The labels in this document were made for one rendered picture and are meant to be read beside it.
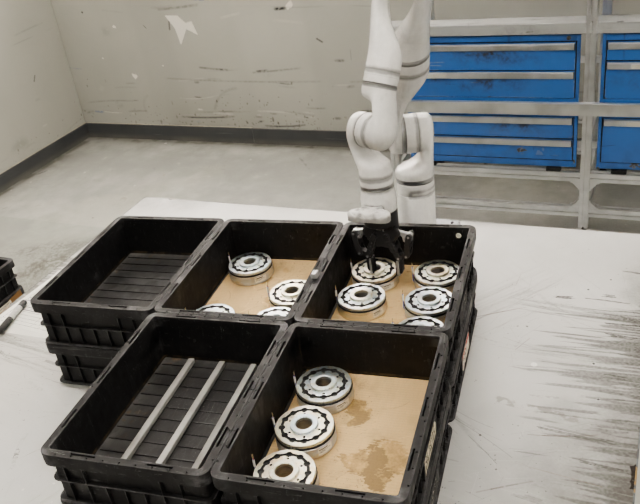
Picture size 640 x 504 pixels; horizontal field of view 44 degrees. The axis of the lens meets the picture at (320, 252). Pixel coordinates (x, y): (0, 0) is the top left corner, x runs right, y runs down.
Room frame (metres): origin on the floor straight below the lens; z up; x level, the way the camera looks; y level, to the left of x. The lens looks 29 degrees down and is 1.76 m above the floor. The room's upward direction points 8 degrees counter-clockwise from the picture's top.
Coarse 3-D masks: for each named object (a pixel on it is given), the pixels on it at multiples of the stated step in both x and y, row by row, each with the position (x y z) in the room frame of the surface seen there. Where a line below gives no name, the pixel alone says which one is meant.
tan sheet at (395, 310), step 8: (408, 272) 1.51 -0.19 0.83; (400, 280) 1.48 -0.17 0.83; (408, 280) 1.47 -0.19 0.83; (400, 288) 1.44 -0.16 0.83; (408, 288) 1.44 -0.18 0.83; (392, 296) 1.42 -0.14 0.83; (400, 296) 1.41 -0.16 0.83; (392, 304) 1.39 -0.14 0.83; (400, 304) 1.38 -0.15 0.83; (336, 312) 1.39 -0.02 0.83; (392, 312) 1.36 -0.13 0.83; (400, 312) 1.35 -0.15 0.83; (376, 320) 1.34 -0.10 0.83; (384, 320) 1.33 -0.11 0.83; (400, 320) 1.32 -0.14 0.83
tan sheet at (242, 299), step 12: (276, 264) 1.63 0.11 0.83; (288, 264) 1.62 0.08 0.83; (300, 264) 1.61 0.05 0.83; (312, 264) 1.60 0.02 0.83; (228, 276) 1.60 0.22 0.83; (276, 276) 1.57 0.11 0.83; (288, 276) 1.56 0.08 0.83; (300, 276) 1.56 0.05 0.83; (228, 288) 1.55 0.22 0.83; (240, 288) 1.54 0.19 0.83; (252, 288) 1.53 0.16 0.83; (264, 288) 1.53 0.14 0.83; (216, 300) 1.50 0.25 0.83; (228, 300) 1.50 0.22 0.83; (240, 300) 1.49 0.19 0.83; (252, 300) 1.48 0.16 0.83; (264, 300) 1.47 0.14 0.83; (240, 312) 1.44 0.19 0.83; (252, 312) 1.43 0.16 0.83
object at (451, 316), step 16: (352, 224) 1.58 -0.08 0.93; (400, 224) 1.55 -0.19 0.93; (416, 224) 1.54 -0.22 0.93; (432, 224) 1.53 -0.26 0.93; (448, 224) 1.52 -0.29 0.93; (336, 240) 1.52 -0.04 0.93; (464, 256) 1.37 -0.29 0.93; (320, 272) 1.39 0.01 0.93; (464, 272) 1.31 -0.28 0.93; (304, 304) 1.28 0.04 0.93; (304, 320) 1.23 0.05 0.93; (320, 320) 1.22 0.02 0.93; (336, 320) 1.21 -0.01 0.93; (448, 320) 1.16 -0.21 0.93; (448, 336) 1.13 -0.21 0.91
